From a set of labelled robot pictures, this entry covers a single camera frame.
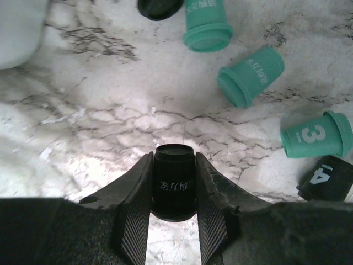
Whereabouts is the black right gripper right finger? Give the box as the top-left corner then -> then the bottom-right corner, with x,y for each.
196,153 -> 352,264

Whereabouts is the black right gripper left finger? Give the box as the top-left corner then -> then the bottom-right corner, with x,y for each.
1,153 -> 153,264

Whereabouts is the black coffee capsule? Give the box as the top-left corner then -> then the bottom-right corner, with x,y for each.
137,0 -> 184,21
151,144 -> 197,222
297,156 -> 352,202

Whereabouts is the green coffee capsule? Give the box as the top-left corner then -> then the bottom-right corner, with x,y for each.
280,111 -> 352,158
217,46 -> 285,109
183,0 -> 233,53

